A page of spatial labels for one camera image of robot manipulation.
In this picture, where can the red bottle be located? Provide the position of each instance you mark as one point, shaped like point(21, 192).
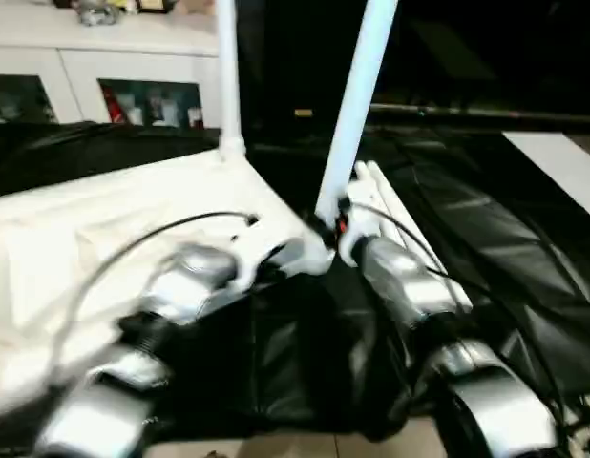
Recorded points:
point(116, 107)

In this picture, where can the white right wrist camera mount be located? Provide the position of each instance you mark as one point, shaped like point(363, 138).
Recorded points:
point(366, 214)

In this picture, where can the grey robot body part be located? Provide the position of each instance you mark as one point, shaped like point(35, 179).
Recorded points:
point(222, 453)

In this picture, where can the white flat board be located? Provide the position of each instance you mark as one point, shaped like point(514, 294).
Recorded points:
point(557, 162)

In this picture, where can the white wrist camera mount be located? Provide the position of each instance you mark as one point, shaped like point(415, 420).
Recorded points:
point(257, 243)
point(366, 214)

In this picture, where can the shiny silver ornament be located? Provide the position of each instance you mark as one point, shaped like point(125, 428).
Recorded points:
point(97, 13)

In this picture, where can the black plastic mat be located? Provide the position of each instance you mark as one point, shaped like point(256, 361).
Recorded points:
point(490, 238)

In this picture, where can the white cabinet with glass doors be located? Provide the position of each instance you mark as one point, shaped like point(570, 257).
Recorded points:
point(132, 52)

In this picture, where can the white plastic table top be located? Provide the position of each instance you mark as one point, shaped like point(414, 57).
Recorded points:
point(85, 238)

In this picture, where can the long dark metal rod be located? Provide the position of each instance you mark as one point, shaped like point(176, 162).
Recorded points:
point(490, 112)

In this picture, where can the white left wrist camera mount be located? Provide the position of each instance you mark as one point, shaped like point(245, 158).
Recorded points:
point(257, 243)

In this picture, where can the small tan tape piece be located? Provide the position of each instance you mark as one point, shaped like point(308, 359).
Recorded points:
point(303, 113)

